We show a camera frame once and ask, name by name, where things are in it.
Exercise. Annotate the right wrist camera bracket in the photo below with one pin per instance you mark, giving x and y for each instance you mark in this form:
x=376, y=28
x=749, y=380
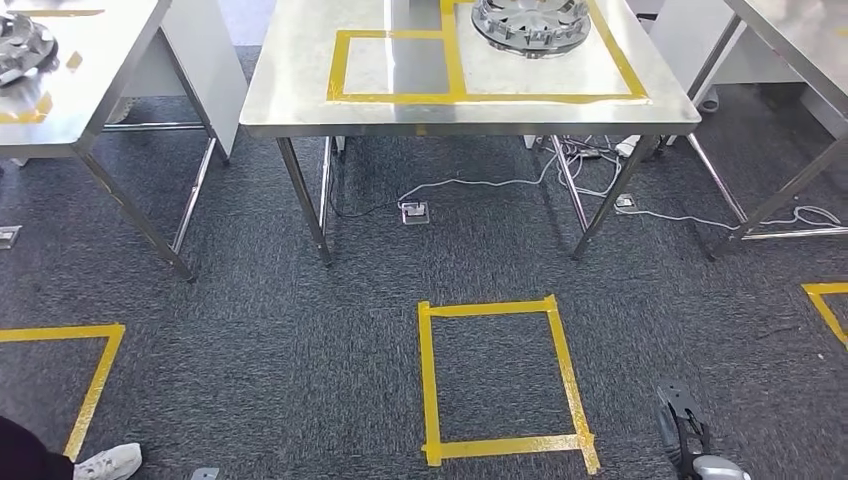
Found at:
x=686, y=411

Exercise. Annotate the white desk panel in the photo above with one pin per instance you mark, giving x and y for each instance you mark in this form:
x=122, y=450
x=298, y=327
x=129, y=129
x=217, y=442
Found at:
x=205, y=66
x=682, y=40

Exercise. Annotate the steel floor socket box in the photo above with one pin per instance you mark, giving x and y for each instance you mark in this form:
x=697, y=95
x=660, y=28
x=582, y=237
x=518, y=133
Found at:
x=8, y=237
x=626, y=203
x=415, y=213

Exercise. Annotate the white power strip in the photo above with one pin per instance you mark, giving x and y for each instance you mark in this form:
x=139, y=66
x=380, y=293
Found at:
x=628, y=146

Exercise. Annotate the person's white shoe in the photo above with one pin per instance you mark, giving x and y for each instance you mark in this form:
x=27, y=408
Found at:
x=109, y=462

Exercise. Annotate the grey plastic wheel hubcap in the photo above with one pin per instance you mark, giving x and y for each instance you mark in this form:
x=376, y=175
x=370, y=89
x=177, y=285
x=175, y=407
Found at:
x=23, y=50
x=530, y=26

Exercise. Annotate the person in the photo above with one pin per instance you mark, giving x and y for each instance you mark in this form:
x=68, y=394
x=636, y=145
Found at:
x=30, y=454

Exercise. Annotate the steel workbench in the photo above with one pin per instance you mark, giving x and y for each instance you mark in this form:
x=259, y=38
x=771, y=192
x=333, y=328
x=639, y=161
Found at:
x=808, y=33
x=291, y=66
x=99, y=66

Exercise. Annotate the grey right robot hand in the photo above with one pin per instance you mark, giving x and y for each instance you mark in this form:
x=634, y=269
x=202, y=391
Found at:
x=666, y=434

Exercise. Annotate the yellow floor tape square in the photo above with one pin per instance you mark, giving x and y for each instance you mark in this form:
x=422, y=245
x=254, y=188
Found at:
x=429, y=378
x=821, y=311

